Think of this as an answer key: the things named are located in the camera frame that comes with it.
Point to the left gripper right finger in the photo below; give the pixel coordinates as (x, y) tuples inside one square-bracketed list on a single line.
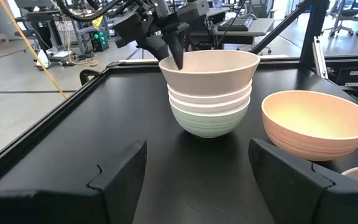
[(297, 196)]

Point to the black box with labels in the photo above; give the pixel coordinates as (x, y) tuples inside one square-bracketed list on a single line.
[(356, 77)]

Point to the black keyboard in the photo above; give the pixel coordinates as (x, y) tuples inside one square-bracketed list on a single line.
[(235, 23)]

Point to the white object on floor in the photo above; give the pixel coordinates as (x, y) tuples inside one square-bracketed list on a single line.
[(43, 59)]

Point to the computer with green lights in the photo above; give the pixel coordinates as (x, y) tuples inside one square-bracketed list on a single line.
[(99, 40)]

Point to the black diagonal frame strut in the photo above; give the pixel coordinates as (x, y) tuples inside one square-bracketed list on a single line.
[(278, 28)]

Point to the aluminium bracket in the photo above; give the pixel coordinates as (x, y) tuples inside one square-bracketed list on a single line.
[(319, 57)]

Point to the beige bowl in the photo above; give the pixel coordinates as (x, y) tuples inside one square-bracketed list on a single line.
[(210, 77)]

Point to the black table clamp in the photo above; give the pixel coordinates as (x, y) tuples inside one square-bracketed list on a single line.
[(89, 76)]

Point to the grey desk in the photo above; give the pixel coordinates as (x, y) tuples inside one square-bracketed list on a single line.
[(253, 28)]

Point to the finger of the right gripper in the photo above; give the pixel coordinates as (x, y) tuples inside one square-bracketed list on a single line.
[(158, 46), (178, 46)]

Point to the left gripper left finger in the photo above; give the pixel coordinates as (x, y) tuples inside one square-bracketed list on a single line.
[(73, 205)]

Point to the pale green ribbed bowl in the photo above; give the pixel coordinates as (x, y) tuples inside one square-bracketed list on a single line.
[(208, 126)]

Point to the black table edge rail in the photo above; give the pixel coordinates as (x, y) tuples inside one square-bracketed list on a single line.
[(42, 124)]

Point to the peach orange ribbed bowl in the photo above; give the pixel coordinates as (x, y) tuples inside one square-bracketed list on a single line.
[(315, 118)]

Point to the black vertical frame post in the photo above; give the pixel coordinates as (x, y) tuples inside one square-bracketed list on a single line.
[(314, 28)]

